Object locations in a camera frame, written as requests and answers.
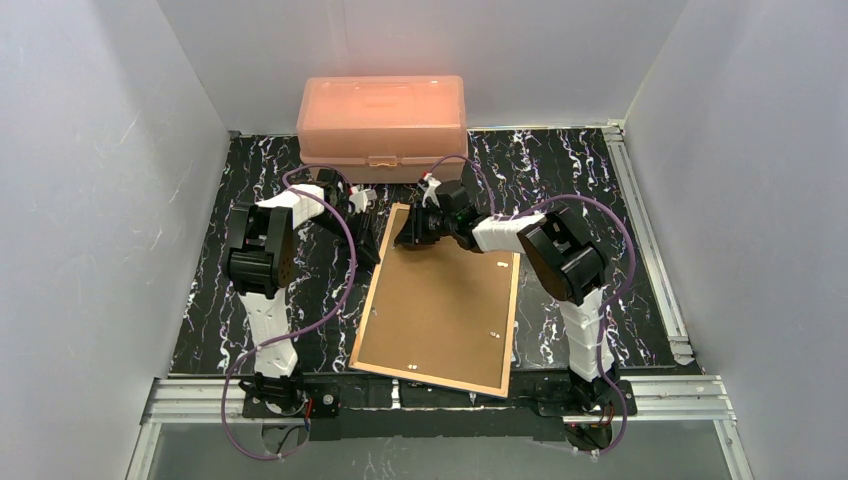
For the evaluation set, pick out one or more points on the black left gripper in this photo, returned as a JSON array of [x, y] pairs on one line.
[[361, 234]]

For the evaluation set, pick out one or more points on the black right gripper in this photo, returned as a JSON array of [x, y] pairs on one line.
[[416, 225]]

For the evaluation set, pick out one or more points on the brown cardboard backing board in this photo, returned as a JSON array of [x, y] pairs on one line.
[[437, 318]]

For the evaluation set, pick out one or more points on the blue wooden picture frame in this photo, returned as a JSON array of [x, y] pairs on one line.
[[364, 318]]

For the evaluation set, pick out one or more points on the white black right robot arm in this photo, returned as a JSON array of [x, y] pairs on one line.
[[569, 265]]

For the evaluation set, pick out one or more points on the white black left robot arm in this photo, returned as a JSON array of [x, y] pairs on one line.
[[260, 251]]

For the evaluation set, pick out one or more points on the translucent pink plastic storage box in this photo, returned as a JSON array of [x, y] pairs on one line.
[[385, 129]]

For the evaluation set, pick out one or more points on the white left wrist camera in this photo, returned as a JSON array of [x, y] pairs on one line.
[[360, 199]]

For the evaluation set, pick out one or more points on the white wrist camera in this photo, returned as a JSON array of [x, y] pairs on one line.
[[428, 185], [360, 199]]

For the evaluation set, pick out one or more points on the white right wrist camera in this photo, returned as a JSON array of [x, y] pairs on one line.
[[428, 185]]

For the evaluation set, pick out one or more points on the aluminium right side rail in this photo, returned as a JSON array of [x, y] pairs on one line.
[[668, 306]]

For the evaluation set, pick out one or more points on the aluminium front mounting rail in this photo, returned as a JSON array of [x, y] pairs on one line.
[[208, 400]]

